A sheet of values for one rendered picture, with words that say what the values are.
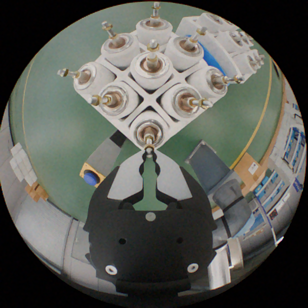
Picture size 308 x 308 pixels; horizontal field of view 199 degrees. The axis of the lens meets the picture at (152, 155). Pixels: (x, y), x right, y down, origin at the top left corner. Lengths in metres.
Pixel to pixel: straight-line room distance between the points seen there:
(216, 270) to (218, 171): 0.43
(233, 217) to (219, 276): 0.26
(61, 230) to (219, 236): 5.20
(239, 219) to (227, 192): 0.13
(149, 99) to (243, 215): 0.50
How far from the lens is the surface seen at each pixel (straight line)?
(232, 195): 0.41
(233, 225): 0.40
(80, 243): 5.04
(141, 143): 0.22
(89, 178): 0.24
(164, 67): 0.22
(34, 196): 3.76
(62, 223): 5.20
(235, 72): 0.52
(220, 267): 0.46
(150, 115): 0.21
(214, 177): 0.43
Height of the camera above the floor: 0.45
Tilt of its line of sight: 58 degrees down
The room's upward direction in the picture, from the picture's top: 177 degrees clockwise
